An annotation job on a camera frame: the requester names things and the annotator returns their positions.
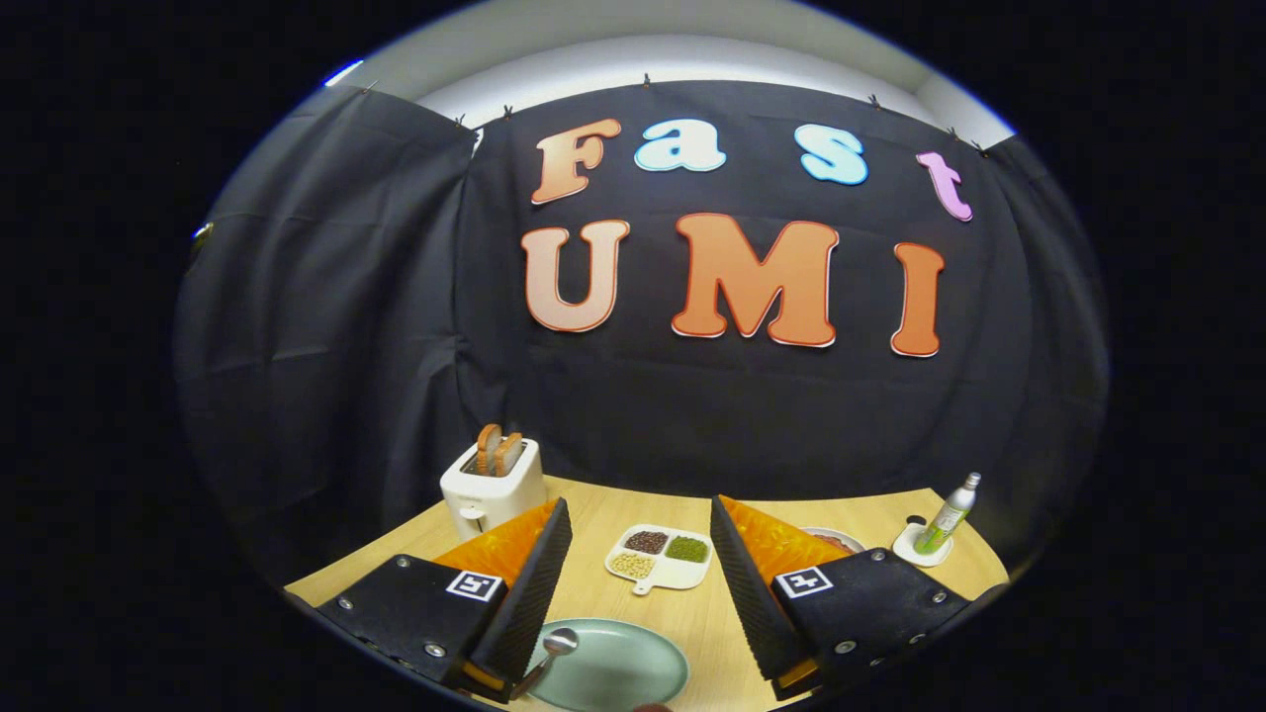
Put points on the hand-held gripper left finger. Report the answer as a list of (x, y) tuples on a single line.
[(529, 603)]

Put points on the pile of yellow soybeans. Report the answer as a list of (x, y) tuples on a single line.
[(632, 566)]

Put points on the toasted bread slice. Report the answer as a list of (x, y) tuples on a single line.
[(508, 453), (488, 448)]

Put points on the small white saucer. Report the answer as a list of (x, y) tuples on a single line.
[(905, 549)]

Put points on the pile of green beans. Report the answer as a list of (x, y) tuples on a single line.
[(686, 549)]

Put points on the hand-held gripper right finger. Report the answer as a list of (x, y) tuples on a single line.
[(752, 593)]

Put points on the pale green round plate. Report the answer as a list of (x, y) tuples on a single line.
[(623, 667)]

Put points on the green label bottle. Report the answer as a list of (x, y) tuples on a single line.
[(940, 529)]

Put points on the red meat slab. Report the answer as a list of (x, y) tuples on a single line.
[(836, 544)]

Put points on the black backdrop cloth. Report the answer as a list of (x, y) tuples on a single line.
[(326, 297)]

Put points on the row of black cloth clips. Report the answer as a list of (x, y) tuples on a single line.
[(646, 80)]

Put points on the white divided dish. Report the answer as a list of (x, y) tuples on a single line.
[(678, 574)]

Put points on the white toaster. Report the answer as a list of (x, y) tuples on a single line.
[(495, 494)]

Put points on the white plate with meat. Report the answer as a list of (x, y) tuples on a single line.
[(853, 539)]

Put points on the ceiling light panel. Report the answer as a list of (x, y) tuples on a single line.
[(342, 73)]

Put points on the pile of dark red beans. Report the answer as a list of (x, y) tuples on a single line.
[(647, 542)]

